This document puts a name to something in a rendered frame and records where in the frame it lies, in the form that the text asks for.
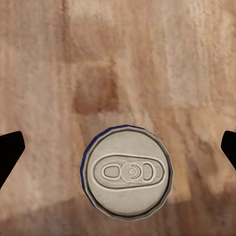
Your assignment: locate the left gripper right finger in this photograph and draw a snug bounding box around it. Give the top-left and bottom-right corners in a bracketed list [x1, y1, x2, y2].
[221, 130, 236, 169]

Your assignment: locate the can of soda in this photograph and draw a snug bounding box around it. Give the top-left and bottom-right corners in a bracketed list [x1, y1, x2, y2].
[80, 124, 175, 222]

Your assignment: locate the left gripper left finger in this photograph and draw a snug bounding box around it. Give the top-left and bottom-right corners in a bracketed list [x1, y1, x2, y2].
[0, 131, 25, 189]

